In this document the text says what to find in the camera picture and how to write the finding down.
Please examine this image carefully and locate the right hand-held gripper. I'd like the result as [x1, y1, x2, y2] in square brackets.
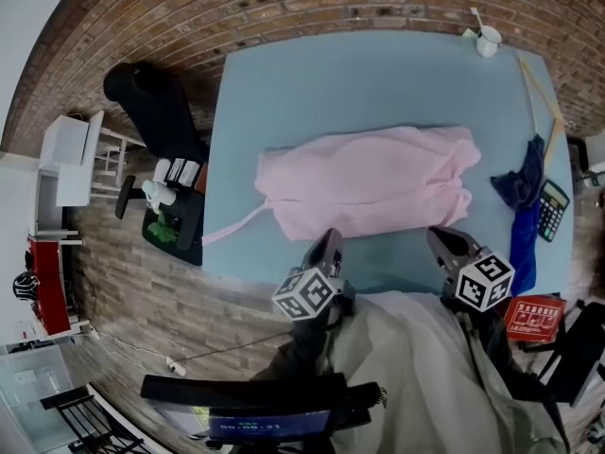
[425, 225, 516, 312]

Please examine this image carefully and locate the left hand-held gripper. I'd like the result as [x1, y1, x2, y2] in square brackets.
[271, 227, 356, 322]

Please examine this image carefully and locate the pink clothing item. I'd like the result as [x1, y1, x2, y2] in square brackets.
[201, 124, 482, 248]

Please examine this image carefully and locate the bright blue cloth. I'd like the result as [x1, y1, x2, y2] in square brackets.
[509, 201, 541, 298]

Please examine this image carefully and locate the dark navy cloth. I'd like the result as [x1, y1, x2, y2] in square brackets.
[490, 133, 545, 213]

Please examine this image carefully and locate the black calculator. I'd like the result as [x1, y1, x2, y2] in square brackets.
[536, 179, 572, 244]

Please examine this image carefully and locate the red flat box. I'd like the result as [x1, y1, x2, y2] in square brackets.
[502, 294, 568, 345]

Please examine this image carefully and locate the person's beige garment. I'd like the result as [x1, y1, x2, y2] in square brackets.
[325, 290, 573, 454]

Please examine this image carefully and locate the black storage tray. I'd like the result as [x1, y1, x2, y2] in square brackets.
[141, 187, 206, 268]

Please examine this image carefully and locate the black and white box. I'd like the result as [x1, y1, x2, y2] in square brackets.
[162, 157, 200, 189]

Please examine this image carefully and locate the green leafy plant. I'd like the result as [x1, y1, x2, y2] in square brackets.
[147, 211, 180, 246]

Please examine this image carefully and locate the yellow wooden triangle ruler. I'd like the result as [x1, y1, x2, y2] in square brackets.
[516, 54, 564, 169]

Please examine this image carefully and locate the white plastic bottle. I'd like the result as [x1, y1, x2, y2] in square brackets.
[141, 179, 179, 210]

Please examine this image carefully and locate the black monitor screen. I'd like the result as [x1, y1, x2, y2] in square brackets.
[206, 408, 333, 445]

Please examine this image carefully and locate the white enamel mug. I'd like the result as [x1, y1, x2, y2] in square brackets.
[475, 26, 503, 60]

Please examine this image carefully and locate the white metal rack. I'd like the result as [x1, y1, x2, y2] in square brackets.
[91, 128, 147, 199]

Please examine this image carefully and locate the white cabinet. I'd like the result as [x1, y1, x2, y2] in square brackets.
[36, 110, 106, 208]

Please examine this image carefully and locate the red cabinet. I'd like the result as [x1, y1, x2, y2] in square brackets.
[26, 235, 73, 337]

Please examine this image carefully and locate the black metal railing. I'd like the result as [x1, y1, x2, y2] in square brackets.
[39, 384, 146, 454]

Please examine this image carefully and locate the black and white helmet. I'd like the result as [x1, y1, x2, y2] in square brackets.
[12, 272, 42, 303]

